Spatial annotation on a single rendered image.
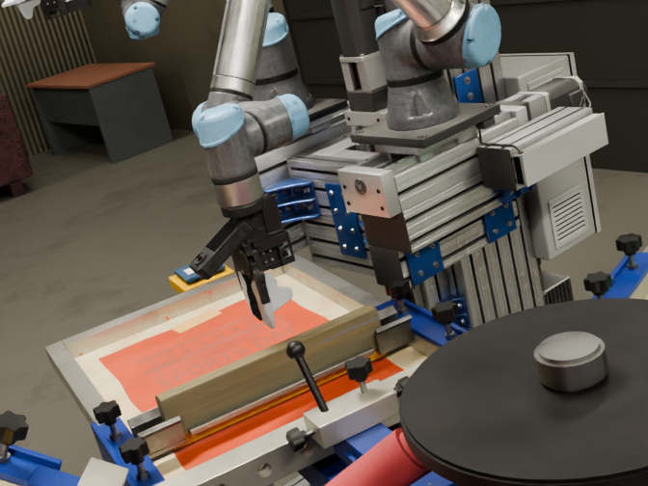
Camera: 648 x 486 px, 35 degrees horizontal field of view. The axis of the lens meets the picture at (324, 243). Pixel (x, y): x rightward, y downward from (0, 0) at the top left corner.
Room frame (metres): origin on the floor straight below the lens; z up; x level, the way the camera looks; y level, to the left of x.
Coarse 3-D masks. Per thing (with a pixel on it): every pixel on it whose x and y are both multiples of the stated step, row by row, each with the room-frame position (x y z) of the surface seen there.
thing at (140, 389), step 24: (168, 336) 2.00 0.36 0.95; (192, 336) 1.97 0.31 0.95; (120, 360) 1.94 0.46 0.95; (144, 384) 1.80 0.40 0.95; (144, 408) 1.69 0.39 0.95; (288, 408) 1.56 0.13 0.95; (216, 432) 1.54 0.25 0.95; (240, 432) 1.52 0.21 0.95; (264, 432) 1.50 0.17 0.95; (192, 456) 1.48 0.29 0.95; (216, 456) 1.46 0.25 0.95
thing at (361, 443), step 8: (376, 424) 1.28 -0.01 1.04; (368, 432) 1.26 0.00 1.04; (376, 432) 1.26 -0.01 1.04; (384, 432) 1.25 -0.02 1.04; (344, 440) 1.26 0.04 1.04; (352, 440) 1.26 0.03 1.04; (360, 440) 1.25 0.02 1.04; (368, 440) 1.24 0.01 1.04; (376, 440) 1.24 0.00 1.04; (336, 448) 1.30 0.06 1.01; (344, 448) 1.27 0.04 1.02; (352, 448) 1.24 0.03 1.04; (360, 448) 1.23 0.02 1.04; (368, 448) 1.22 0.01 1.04; (360, 456) 1.22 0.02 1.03
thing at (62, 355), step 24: (288, 264) 2.15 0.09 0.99; (312, 264) 2.11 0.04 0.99; (216, 288) 2.13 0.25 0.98; (240, 288) 2.15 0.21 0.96; (312, 288) 2.05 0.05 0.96; (336, 288) 1.94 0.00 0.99; (360, 288) 1.91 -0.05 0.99; (144, 312) 2.08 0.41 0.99; (168, 312) 2.09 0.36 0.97; (96, 336) 2.03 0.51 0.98; (120, 336) 2.05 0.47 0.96; (72, 360) 1.92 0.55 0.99; (72, 384) 1.80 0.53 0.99
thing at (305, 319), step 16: (240, 304) 2.08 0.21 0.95; (288, 304) 2.01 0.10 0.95; (208, 320) 2.03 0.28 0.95; (224, 320) 2.01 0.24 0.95; (288, 320) 1.92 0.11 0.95; (304, 320) 1.90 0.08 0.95; (320, 320) 1.88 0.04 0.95; (384, 368) 1.61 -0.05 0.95; (400, 368) 1.60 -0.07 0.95; (336, 384) 1.60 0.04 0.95; (352, 384) 1.58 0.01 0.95; (288, 400) 1.58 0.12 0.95; (304, 400) 1.57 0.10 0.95
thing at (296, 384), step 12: (372, 348) 1.62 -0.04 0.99; (348, 360) 1.60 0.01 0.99; (312, 372) 1.58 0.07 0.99; (324, 372) 1.58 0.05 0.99; (288, 384) 1.56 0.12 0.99; (300, 384) 1.56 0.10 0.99; (264, 396) 1.54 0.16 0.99; (276, 396) 1.54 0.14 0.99; (240, 408) 1.52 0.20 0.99; (252, 408) 1.53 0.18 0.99; (204, 420) 1.51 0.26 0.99; (216, 420) 1.50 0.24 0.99; (192, 432) 1.49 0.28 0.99
